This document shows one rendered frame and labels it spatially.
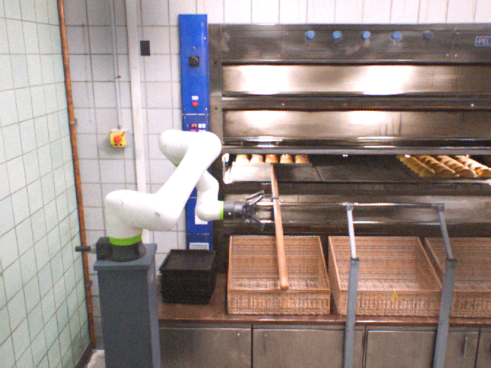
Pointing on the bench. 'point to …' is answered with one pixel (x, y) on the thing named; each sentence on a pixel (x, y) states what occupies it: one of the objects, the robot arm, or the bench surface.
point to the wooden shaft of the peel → (279, 236)
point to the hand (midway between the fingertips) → (276, 210)
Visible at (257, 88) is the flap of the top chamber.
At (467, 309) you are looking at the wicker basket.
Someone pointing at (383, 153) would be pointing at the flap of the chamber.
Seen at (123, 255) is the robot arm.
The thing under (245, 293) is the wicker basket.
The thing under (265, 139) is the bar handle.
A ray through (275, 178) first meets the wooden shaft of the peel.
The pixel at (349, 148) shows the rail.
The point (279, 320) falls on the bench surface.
